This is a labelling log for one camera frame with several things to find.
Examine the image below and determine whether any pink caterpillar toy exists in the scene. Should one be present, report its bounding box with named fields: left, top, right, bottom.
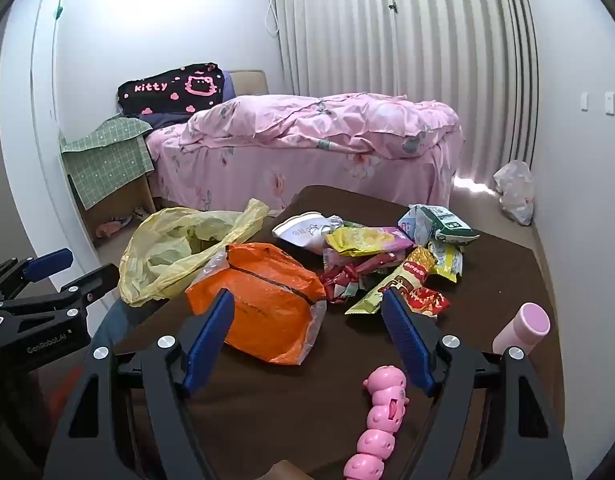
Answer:
left=343, top=366, right=411, bottom=480

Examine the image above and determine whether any pale blue white packet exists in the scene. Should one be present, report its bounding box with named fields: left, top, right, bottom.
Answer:
left=397, top=203, right=438, bottom=247

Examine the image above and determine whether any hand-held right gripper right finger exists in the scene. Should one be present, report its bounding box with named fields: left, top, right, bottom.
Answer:
left=380, top=287, right=574, bottom=480

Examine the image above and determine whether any wooden nightstand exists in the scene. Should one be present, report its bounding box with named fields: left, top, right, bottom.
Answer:
left=82, top=170, right=157, bottom=251

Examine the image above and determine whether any pink floral duvet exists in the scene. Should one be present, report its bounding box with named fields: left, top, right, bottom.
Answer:
left=180, top=94, right=461, bottom=158

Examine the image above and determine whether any striped grey curtain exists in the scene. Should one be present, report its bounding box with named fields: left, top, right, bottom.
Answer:
left=275, top=0, right=541, bottom=188

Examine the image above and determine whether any white plastic bag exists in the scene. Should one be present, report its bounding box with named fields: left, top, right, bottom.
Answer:
left=493, top=160, right=536, bottom=226

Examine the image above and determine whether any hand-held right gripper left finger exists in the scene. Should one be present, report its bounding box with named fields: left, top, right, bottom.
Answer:
left=56, top=287, right=237, bottom=480

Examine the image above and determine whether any long green red snack packet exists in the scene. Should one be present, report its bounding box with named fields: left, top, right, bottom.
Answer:
left=345, top=246, right=437, bottom=316

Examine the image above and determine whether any green white snack packet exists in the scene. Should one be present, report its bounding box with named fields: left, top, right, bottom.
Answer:
left=432, top=207, right=483, bottom=247

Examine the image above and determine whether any green checked cloth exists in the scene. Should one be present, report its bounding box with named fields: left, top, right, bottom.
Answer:
left=60, top=114, right=156, bottom=211

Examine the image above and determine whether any pink bottle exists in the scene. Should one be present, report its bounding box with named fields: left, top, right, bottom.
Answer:
left=492, top=302, right=551, bottom=356

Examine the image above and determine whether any black Hello Kitty pillow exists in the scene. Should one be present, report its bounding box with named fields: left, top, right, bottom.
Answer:
left=118, top=62, right=226, bottom=117

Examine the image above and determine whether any small yellow green packet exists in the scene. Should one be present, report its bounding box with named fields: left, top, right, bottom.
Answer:
left=427, top=239, right=464, bottom=283

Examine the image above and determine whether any pink cloth item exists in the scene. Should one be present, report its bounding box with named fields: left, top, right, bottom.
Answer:
left=96, top=217, right=133, bottom=239

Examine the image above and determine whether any pink floral quilt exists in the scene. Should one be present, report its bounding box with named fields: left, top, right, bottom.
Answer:
left=146, top=94, right=464, bottom=213

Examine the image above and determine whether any red yellow snack packet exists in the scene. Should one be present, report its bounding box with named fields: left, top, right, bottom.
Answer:
left=402, top=287, right=451, bottom=320

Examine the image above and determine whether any beige headboard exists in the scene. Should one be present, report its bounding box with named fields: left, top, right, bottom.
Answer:
left=230, top=70, right=270, bottom=97

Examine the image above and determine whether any orange plastic bag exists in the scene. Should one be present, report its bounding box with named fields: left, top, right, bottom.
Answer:
left=185, top=242, right=328, bottom=366

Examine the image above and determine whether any yellow pink snack packet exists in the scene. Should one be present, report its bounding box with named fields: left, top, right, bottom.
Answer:
left=325, top=226, right=414, bottom=258

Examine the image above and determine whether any yellow plastic bag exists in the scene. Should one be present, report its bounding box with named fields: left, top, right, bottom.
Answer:
left=118, top=198, right=271, bottom=307

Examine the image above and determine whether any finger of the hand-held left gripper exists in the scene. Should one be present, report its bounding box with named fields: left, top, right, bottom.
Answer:
left=0, top=263, right=120, bottom=319
left=0, top=247, right=74, bottom=307

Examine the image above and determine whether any red wrapper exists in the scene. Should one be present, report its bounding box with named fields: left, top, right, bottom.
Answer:
left=318, top=262, right=388, bottom=305

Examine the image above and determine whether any dark purple cloth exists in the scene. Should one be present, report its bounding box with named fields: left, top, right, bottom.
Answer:
left=140, top=71, right=238, bottom=131

